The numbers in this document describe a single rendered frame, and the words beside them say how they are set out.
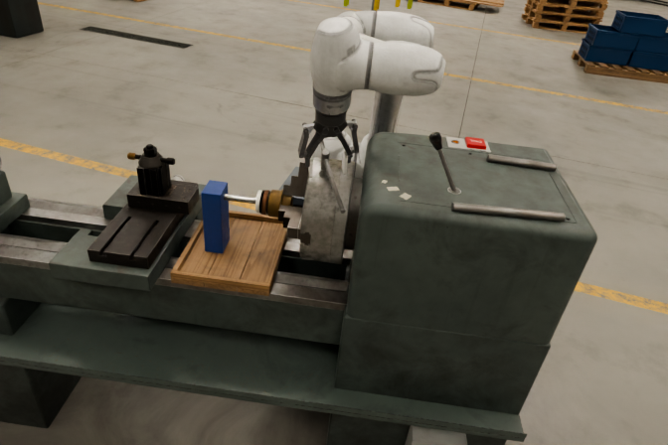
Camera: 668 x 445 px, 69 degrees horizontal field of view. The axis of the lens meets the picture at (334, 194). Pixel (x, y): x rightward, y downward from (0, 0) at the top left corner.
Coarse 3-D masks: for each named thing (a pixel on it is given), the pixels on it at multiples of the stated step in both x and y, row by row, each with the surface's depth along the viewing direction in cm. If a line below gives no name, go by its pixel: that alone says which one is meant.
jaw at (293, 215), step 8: (280, 208) 146; (288, 208) 146; (296, 208) 146; (280, 216) 146; (288, 216) 143; (296, 216) 143; (288, 224) 139; (296, 224) 139; (288, 232) 139; (296, 232) 139; (304, 232) 137; (304, 240) 138
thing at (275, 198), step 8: (264, 192) 149; (272, 192) 148; (280, 192) 148; (264, 200) 147; (272, 200) 147; (280, 200) 146; (288, 200) 148; (264, 208) 147; (272, 208) 147; (272, 216) 149
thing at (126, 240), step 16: (128, 208) 161; (112, 224) 153; (128, 224) 153; (144, 224) 154; (160, 224) 155; (176, 224) 161; (96, 240) 145; (112, 240) 146; (128, 240) 147; (144, 240) 150; (160, 240) 149; (96, 256) 143; (112, 256) 142; (128, 256) 142; (144, 256) 141
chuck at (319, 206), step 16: (320, 160) 144; (336, 160) 146; (336, 176) 138; (320, 192) 135; (304, 208) 135; (320, 208) 134; (304, 224) 135; (320, 224) 135; (320, 240) 137; (304, 256) 143; (320, 256) 142
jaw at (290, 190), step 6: (300, 162) 148; (300, 168) 148; (306, 168) 148; (300, 174) 148; (306, 174) 148; (294, 180) 148; (300, 180) 148; (306, 180) 148; (288, 186) 148; (294, 186) 148; (300, 186) 148; (288, 192) 148; (294, 192) 148; (300, 192) 148
